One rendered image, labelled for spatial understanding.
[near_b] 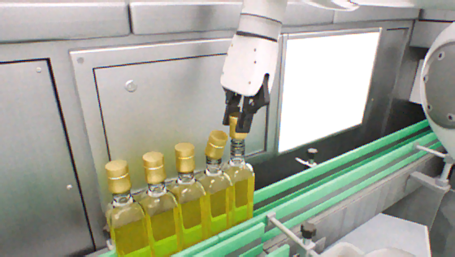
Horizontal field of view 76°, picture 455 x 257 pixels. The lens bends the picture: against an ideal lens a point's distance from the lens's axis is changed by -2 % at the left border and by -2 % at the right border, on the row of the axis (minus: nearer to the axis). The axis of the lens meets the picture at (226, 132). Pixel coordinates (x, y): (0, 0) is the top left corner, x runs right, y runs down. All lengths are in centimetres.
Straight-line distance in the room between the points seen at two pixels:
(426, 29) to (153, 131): 104
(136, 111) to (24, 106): 18
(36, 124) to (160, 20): 29
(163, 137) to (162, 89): 10
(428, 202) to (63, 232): 129
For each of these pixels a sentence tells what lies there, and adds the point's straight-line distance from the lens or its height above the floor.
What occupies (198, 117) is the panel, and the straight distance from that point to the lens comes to 66.
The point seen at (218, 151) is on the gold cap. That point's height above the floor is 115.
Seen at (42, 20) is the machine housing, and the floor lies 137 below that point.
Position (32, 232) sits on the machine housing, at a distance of 72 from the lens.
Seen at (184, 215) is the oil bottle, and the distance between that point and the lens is 55.
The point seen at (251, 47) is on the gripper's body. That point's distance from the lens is 51.
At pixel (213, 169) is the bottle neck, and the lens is 55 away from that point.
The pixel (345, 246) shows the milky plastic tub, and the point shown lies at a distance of 83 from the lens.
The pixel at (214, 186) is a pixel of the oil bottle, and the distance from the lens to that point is 55.
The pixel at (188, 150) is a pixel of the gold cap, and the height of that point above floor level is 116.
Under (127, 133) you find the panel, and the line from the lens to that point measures 61.
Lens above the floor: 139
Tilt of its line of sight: 24 degrees down
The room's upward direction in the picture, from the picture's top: straight up
